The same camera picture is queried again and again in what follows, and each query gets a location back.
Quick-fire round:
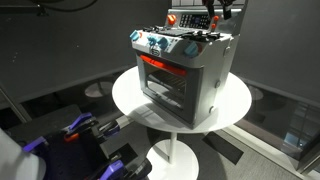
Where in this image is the red round stove knob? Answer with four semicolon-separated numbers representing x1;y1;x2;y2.
166;14;178;26

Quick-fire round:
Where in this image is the blue stove burner knob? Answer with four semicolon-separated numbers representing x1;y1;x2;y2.
184;41;200;58
129;30;141;42
147;35;159;47
157;37;170;50

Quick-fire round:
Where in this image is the grey toy kitchen stove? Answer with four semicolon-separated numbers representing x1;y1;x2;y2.
129;0;249;130

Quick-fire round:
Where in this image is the grey windowed oven door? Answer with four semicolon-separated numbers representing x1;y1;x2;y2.
135;53;204;126

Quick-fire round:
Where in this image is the black floor mat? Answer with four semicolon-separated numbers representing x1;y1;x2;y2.
202;131;245;166

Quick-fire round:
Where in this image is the grey round floor disc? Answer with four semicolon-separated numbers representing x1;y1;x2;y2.
84;80;114;99

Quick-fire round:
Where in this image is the purple clamp with orange tip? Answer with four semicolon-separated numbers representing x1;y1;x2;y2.
63;112;121;144

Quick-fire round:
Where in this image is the purple black clamp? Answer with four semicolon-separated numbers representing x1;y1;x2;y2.
96;157;153;180
21;135;49;154

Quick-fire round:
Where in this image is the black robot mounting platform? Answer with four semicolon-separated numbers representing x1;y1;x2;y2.
6;103;153;180

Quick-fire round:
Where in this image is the dark tripod leg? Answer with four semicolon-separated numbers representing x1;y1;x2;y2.
0;83;33;124

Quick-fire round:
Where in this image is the red oven door handle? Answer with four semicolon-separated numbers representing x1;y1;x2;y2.
139;54;188;78

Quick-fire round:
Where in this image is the white round pedestal table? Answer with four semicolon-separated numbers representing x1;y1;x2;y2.
111;64;253;180

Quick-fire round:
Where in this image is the black hanging cable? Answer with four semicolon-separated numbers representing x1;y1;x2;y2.
33;0;100;13

